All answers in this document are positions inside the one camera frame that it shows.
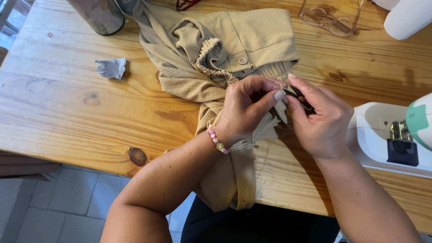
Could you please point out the person's left hand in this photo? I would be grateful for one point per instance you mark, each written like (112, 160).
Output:
(239, 111)

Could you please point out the person's right hand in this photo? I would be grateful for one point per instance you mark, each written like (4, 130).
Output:
(324, 128)

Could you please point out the small black thread snips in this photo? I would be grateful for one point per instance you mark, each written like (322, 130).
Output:
(298, 94)

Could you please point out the beige textured garment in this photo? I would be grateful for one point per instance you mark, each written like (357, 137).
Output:
(216, 50)

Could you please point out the white and green sewing machine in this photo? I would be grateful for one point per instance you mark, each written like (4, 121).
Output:
(381, 135)

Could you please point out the person's black clothing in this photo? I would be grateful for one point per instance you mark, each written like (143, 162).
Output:
(256, 226)

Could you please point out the crumpled white tissue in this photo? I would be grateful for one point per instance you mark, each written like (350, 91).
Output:
(111, 67)

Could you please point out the white paper towel roll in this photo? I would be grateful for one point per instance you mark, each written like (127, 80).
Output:
(408, 18)

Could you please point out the white round object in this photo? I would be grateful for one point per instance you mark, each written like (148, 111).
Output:
(386, 3)

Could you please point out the dark round container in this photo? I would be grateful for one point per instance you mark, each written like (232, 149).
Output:
(126, 6)

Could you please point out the floral print tumbler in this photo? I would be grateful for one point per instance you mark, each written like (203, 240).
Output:
(98, 15)

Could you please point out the brown wooden bench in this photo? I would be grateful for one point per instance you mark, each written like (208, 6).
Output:
(23, 165)

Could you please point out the clear pink frame glasses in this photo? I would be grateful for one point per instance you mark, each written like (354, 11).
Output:
(329, 22)

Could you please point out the red frame glasses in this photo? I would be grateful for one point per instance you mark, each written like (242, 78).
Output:
(185, 4)

